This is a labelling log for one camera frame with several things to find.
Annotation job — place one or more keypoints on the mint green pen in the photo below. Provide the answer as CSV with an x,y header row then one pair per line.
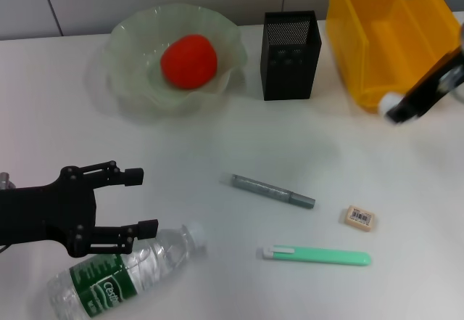
x,y
319,256

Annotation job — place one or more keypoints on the translucent wavy glass fruit plate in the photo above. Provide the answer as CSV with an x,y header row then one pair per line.
x,y
137,44

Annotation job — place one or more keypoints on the beige eraser with barcode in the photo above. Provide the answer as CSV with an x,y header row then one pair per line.
x,y
359,218

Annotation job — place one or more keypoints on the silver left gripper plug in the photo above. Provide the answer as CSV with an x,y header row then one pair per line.
x,y
5,181

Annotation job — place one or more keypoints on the clear green-label water bottle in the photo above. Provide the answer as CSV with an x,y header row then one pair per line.
x,y
108,283

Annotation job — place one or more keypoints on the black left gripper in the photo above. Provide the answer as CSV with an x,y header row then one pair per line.
x,y
43,211

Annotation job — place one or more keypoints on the grey marker pen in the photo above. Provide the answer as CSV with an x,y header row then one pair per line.
x,y
268,191

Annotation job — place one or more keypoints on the black mesh pen holder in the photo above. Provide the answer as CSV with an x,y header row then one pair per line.
x,y
288,73

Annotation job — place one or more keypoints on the yellow plastic bin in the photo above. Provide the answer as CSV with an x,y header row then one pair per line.
x,y
384,44

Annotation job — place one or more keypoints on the orange knitted toy fruit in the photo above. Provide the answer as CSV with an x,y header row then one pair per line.
x,y
188,62

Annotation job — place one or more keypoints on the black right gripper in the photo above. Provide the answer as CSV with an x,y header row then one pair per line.
x,y
457,62

